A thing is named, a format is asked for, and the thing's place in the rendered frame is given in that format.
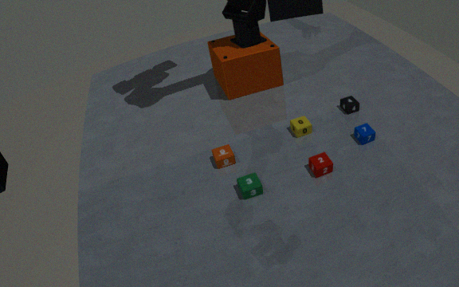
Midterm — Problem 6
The green block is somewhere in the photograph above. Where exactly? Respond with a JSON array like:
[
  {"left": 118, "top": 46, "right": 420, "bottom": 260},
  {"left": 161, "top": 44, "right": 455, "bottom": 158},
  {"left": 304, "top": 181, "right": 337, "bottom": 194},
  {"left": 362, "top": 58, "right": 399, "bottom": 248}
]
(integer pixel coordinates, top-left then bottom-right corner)
[{"left": 237, "top": 173, "right": 263, "bottom": 199}]

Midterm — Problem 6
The yellow block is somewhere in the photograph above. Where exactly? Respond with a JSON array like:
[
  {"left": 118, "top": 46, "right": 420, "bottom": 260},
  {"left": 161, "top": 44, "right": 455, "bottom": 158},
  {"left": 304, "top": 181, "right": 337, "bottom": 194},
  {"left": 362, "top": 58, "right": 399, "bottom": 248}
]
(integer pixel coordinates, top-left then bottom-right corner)
[{"left": 290, "top": 116, "right": 312, "bottom": 138}]

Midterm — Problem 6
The blue block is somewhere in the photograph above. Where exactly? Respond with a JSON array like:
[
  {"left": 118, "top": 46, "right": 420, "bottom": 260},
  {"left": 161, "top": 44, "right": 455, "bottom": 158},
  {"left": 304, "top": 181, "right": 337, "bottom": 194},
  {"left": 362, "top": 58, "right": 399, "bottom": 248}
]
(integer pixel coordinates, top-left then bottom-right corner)
[{"left": 354, "top": 123, "right": 375, "bottom": 145}]

